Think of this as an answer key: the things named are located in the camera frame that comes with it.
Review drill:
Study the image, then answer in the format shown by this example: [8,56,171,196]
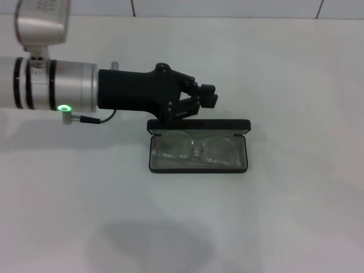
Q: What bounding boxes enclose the clear transparent glasses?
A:
[150,130,242,167]

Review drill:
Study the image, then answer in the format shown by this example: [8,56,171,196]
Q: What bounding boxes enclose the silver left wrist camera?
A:
[14,0,71,53]

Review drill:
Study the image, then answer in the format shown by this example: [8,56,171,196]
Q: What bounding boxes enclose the black glasses case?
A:
[146,118,251,174]

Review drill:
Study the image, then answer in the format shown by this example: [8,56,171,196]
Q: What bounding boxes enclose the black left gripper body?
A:
[97,63,183,125]

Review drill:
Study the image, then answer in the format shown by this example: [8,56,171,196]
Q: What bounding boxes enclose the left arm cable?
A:
[62,109,118,125]

